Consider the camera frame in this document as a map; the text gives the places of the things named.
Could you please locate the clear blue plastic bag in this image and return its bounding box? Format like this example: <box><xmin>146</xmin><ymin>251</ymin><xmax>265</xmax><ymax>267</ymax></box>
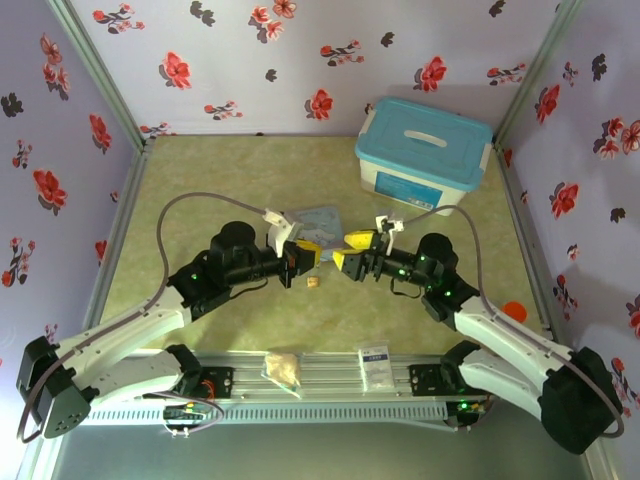
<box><xmin>287</xmin><ymin>203</ymin><xmax>352</xmax><ymax>264</ymax></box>

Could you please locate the clear bag with beige contents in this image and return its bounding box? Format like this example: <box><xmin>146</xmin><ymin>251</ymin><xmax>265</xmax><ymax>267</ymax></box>
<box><xmin>262</xmin><ymin>350</ymin><xmax>305</xmax><ymax>399</ymax></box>

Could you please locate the orange round disc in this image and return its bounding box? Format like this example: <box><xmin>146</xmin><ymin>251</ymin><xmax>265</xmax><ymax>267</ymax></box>
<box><xmin>500</xmin><ymin>300</ymin><xmax>529</xmax><ymax>324</ymax></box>

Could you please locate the white slotted cable duct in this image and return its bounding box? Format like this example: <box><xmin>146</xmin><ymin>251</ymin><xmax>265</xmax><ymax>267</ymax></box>
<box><xmin>82</xmin><ymin>399</ymin><xmax>451</xmax><ymax>427</ymax></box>

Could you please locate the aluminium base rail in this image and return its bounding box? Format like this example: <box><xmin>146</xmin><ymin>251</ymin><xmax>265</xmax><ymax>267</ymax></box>
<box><xmin>139</xmin><ymin>349</ymin><xmax>497</xmax><ymax>402</ymax></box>

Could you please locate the aluminium frame post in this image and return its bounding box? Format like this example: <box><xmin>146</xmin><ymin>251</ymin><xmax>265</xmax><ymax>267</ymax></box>
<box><xmin>492</xmin><ymin>0</ymin><xmax>584</xmax><ymax>149</ymax></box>
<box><xmin>45</xmin><ymin>0</ymin><xmax>154</xmax><ymax>149</ymax></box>

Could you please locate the white paper packet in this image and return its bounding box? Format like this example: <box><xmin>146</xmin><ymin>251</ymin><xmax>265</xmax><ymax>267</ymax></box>
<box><xmin>356</xmin><ymin>343</ymin><xmax>397</xmax><ymax>394</ymax></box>

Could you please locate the green circuit board with wires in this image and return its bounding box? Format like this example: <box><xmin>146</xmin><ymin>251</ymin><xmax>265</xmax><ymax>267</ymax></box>
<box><xmin>163</xmin><ymin>402</ymin><xmax>214</xmax><ymax>439</ymax></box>

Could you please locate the storage box with blue lid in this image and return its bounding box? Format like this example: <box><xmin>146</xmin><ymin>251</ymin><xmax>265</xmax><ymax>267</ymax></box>
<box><xmin>354</xmin><ymin>95</ymin><xmax>494</xmax><ymax>218</ymax></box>

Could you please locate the aluminium frame side rail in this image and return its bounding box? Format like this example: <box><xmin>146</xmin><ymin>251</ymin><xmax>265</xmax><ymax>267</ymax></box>
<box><xmin>492</xmin><ymin>142</ymin><xmax>557</xmax><ymax>344</ymax></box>
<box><xmin>82</xmin><ymin>138</ymin><xmax>157</xmax><ymax>331</ymax></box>

